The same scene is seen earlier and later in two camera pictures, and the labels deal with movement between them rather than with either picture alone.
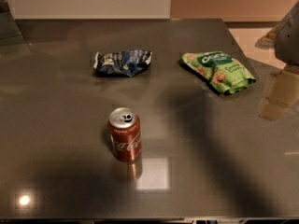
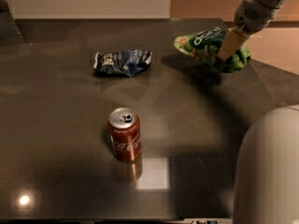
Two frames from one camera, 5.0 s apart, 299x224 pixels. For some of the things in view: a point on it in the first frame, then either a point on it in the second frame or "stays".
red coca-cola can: x=124 y=125 stays
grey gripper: x=289 y=39 → x=250 y=16
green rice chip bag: x=223 y=70 → x=205 y=46
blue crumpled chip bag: x=121 y=63 stays
